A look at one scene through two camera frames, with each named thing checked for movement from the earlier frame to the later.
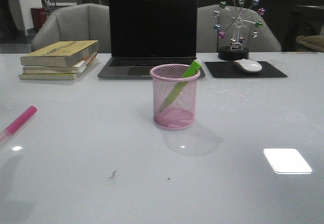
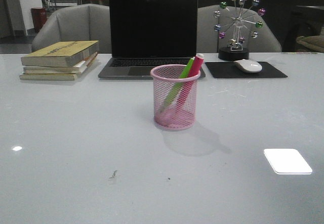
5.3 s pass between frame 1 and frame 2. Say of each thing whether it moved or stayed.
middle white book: stayed
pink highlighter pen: moved
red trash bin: stayed
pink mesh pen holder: stayed
